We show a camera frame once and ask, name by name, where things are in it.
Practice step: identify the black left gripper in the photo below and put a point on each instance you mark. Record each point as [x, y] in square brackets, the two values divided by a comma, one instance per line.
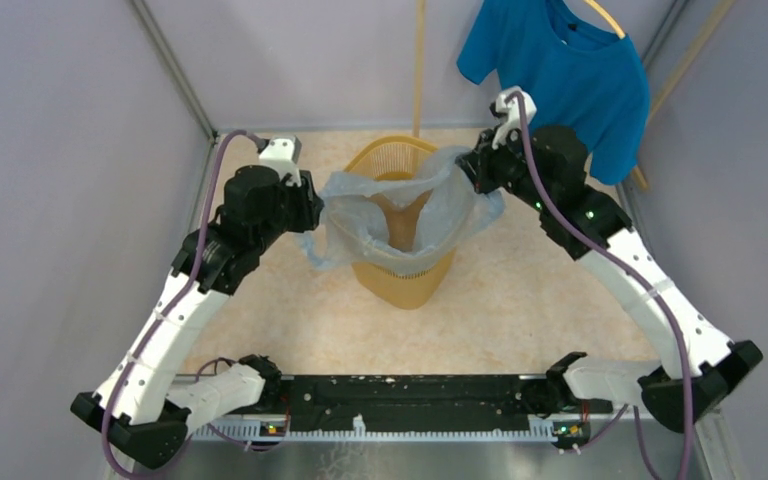
[310, 204]

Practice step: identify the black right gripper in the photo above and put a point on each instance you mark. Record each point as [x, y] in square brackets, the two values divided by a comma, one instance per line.
[478, 163]

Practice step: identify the light blue plastic trash bag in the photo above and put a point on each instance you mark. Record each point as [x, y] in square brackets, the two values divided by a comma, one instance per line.
[355, 227]

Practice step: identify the yellow slatted trash bin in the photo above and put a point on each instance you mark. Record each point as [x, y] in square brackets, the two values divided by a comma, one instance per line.
[393, 158]

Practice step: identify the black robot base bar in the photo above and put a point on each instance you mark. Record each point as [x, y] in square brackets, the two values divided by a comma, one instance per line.
[420, 403]

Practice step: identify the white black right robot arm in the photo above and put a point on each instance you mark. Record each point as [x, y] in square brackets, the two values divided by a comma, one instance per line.
[697, 365]

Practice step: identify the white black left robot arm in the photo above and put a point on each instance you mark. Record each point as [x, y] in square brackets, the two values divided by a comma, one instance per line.
[138, 410]

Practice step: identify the blue t-shirt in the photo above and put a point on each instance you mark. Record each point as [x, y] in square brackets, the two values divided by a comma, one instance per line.
[577, 74]

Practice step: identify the wooden clothes rack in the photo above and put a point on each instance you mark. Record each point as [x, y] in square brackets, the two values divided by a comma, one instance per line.
[669, 36]

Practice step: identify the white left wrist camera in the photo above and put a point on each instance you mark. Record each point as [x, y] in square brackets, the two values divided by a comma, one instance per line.
[282, 155]

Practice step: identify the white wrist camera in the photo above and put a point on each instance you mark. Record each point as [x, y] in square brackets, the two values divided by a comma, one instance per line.
[512, 107]
[282, 155]

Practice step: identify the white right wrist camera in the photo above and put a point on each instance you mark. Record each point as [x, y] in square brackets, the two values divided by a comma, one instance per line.
[512, 107]

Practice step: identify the grey metal corner rail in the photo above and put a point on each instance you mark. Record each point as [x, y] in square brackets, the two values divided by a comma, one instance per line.
[170, 64]

